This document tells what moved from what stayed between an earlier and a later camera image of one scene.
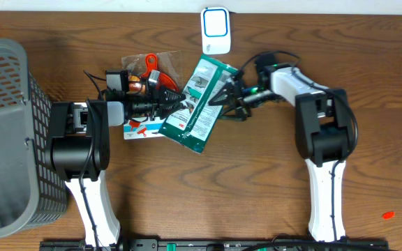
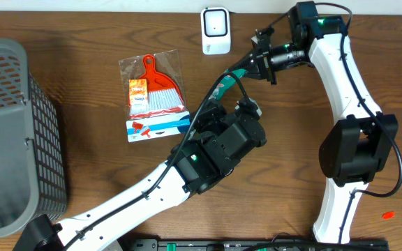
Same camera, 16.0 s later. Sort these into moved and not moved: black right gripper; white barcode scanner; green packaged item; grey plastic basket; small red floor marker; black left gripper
Moved: black left gripper; green packaged item; black right gripper
Not moved: white barcode scanner; small red floor marker; grey plastic basket
